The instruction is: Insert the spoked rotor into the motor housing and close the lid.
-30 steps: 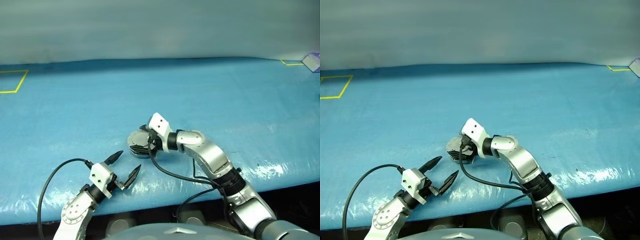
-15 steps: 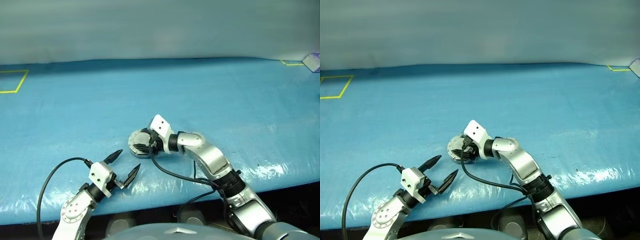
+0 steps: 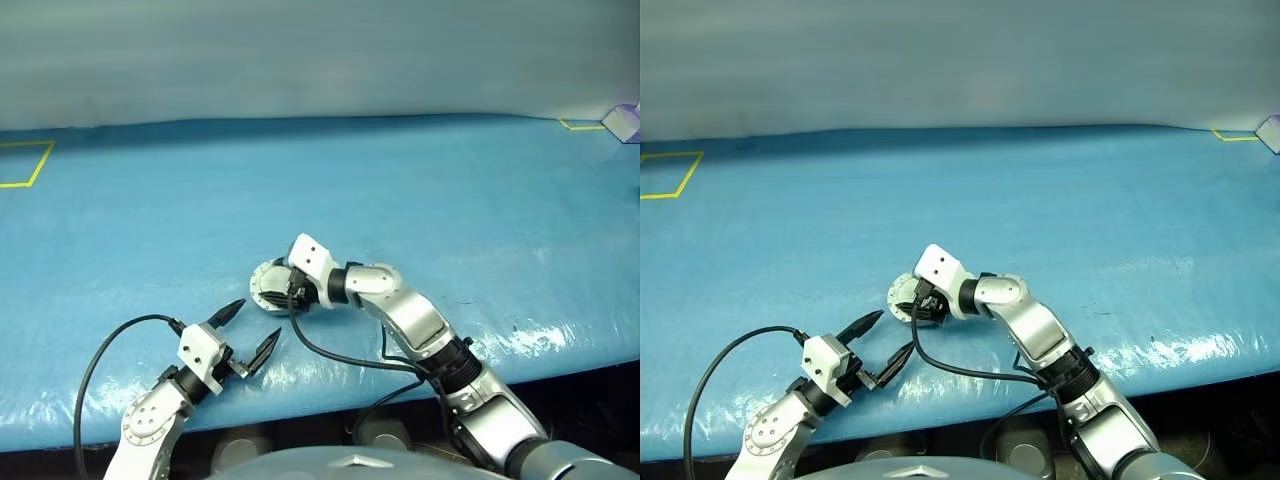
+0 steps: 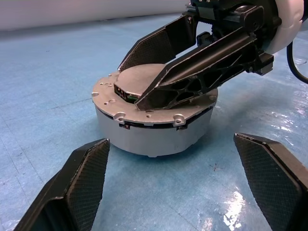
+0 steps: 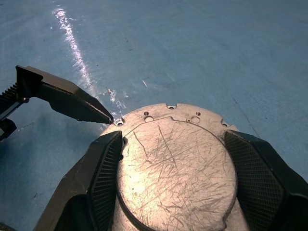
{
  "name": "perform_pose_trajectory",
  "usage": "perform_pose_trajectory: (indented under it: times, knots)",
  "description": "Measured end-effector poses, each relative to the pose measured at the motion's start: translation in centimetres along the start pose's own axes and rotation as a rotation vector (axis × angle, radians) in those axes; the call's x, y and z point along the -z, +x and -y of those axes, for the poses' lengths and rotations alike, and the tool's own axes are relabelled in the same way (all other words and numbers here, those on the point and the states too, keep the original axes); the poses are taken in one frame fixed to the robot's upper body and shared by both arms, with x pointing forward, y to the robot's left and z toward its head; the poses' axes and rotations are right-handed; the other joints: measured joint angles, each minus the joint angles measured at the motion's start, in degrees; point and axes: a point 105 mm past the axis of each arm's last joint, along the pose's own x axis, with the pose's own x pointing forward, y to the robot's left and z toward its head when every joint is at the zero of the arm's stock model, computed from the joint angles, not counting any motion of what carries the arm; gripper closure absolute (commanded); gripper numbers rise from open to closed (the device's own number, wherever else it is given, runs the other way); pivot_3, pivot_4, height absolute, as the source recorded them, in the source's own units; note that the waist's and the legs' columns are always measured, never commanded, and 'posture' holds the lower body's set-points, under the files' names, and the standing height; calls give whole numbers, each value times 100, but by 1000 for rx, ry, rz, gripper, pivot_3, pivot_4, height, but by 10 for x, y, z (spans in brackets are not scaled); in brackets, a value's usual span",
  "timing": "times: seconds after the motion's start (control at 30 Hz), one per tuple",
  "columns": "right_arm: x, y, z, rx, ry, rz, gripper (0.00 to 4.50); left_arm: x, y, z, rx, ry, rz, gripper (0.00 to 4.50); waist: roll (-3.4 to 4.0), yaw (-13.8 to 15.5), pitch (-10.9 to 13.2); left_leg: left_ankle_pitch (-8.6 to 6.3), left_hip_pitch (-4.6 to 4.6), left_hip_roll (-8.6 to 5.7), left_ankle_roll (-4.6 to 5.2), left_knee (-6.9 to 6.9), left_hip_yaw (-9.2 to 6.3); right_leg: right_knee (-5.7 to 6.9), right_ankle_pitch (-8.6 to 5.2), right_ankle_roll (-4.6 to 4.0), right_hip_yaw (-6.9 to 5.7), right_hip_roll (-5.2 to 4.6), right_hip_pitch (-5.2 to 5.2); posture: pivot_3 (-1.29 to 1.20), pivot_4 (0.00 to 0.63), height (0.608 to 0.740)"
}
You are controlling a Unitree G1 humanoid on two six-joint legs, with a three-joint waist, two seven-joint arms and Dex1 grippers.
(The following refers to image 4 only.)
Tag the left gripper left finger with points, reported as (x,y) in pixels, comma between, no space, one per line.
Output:
(79,187)

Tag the silver motor end cover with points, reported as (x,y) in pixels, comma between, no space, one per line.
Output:
(106,95)

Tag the silver motor stator housing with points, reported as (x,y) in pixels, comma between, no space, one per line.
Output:
(149,142)

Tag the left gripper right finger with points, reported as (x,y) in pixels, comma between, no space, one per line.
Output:
(276,183)

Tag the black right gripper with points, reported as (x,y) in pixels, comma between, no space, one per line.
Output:
(228,19)

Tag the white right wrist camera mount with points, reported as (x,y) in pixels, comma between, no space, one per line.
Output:
(286,24)

